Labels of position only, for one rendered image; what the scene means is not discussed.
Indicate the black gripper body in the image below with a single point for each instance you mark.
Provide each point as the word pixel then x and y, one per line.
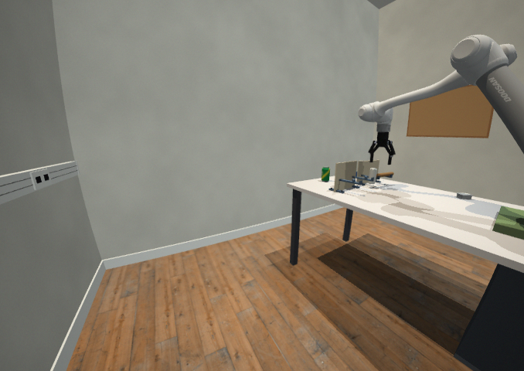
pixel 382 135

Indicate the green drink can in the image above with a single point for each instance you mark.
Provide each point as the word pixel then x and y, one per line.
pixel 325 174

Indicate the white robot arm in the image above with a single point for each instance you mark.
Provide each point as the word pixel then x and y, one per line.
pixel 478 61

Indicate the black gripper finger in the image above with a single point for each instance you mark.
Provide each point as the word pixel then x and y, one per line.
pixel 372 150
pixel 389 150

